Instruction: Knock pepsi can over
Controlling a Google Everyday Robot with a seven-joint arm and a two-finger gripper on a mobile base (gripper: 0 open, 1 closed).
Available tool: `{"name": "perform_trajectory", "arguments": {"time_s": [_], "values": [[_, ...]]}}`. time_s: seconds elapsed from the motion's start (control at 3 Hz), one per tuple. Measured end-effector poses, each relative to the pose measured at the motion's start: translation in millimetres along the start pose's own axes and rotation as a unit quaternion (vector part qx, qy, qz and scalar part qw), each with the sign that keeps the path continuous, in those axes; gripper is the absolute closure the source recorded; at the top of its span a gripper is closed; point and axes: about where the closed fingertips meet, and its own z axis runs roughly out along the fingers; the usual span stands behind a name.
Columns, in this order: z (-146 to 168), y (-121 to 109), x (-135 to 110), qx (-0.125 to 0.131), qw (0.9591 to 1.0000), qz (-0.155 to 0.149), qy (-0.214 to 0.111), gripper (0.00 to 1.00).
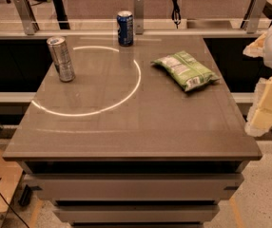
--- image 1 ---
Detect grey drawer cabinet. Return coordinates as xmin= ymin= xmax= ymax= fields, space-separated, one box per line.
xmin=25 ymin=173 xmax=243 ymax=228

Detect blue pepsi can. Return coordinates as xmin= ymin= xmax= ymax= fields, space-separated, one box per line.
xmin=117 ymin=10 xmax=133 ymax=46

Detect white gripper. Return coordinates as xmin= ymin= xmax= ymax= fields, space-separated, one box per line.
xmin=243 ymin=26 xmax=272 ymax=137

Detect black desk leg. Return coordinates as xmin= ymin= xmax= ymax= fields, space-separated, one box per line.
xmin=52 ymin=0 xmax=70 ymax=29

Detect right metal rail bracket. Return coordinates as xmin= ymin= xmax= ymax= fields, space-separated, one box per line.
xmin=245 ymin=0 xmax=267 ymax=33

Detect silver energy drink can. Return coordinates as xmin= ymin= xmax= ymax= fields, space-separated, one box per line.
xmin=47 ymin=36 xmax=75 ymax=82

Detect metal rail bracket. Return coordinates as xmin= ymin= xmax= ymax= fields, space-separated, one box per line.
xmin=13 ymin=0 xmax=39 ymax=35
xmin=245 ymin=0 xmax=267 ymax=33
xmin=134 ymin=0 xmax=144 ymax=35

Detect green chip bag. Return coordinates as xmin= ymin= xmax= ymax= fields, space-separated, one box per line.
xmin=153 ymin=50 xmax=220 ymax=92

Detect black hanging cable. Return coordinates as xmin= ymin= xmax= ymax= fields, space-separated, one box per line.
xmin=169 ymin=0 xmax=183 ymax=29

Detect black cable on floor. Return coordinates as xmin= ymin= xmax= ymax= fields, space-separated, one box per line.
xmin=0 ymin=169 xmax=31 ymax=228

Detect left metal rail bracket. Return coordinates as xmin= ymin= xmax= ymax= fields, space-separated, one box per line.
xmin=13 ymin=0 xmax=39 ymax=35

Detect middle metal rail bracket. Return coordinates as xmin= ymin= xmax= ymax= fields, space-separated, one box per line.
xmin=134 ymin=0 xmax=144 ymax=35

